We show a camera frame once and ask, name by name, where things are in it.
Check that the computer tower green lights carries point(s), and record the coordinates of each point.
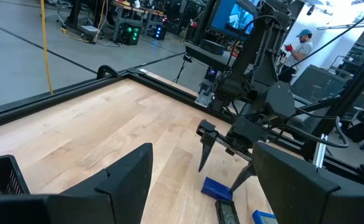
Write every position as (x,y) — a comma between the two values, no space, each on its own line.
(128,32)

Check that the dark blue box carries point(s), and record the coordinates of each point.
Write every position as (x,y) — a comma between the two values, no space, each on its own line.
(216,189)

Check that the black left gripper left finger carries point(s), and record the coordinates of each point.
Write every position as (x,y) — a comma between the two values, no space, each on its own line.
(132,186)

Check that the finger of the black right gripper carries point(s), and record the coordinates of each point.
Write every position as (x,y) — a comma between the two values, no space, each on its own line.
(207,146)
(245,174)

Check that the computer tower blue lights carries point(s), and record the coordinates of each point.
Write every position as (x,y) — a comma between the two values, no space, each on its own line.
(160,31)

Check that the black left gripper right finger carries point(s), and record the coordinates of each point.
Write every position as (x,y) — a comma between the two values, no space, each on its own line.
(287,186)

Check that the black box with grey window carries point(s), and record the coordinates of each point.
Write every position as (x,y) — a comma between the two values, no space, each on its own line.
(226,211)

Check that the black desk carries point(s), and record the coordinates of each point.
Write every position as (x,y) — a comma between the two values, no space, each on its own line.
(206,56)

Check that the person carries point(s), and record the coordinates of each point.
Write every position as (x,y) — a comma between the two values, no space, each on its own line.
(300,51)

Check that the black curved hook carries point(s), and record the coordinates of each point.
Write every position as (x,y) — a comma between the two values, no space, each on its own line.
(107,71)

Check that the black table frame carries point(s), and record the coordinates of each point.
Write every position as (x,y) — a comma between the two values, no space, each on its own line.
(60,95)

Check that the black mesh basket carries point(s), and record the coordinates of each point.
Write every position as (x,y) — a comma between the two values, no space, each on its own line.
(1,177)

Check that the blue box with grey window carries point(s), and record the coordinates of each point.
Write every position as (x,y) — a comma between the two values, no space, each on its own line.
(264,218)

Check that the monitor with blue screen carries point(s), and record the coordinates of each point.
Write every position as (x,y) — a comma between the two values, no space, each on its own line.
(234,18)

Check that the grey equipment case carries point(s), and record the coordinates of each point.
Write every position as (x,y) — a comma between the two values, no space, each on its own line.
(318,84)

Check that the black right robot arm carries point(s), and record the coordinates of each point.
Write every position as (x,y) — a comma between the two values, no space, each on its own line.
(272,102)

